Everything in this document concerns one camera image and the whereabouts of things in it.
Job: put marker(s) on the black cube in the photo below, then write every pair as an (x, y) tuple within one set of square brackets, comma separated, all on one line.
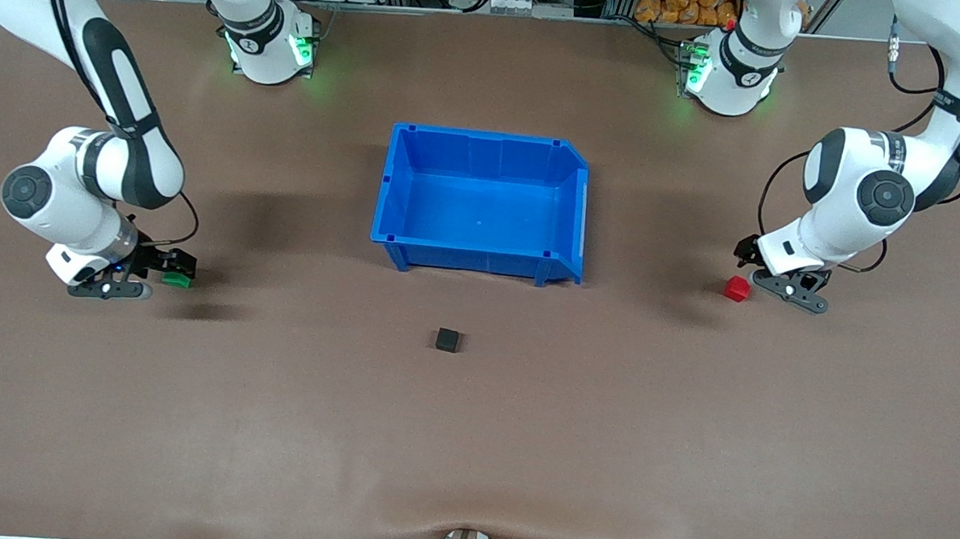
[(447, 340)]

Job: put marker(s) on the orange items bag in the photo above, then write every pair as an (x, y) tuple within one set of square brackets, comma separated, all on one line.
[(685, 3)]

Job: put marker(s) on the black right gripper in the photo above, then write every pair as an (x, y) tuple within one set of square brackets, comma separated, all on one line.
[(149, 260)]

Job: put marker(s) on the white terminal block device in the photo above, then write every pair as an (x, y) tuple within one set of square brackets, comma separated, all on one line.
[(531, 5)]

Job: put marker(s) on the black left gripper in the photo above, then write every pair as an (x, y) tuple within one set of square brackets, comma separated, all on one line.
[(748, 251)]

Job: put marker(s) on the green cube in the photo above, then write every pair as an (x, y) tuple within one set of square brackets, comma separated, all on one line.
[(177, 280)]

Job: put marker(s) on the aluminium table edge rail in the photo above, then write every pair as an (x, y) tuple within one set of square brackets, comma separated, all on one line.
[(466, 15)]

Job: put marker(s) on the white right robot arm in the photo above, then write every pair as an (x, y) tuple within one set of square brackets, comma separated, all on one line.
[(65, 211)]

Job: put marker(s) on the red cube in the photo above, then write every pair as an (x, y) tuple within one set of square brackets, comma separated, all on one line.
[(735, 290)]

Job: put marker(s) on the brown table cover mat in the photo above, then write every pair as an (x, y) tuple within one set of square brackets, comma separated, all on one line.
[(466, 440)]

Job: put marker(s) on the blue plastic bin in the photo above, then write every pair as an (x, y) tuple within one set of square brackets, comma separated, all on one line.
[(480, 210)]

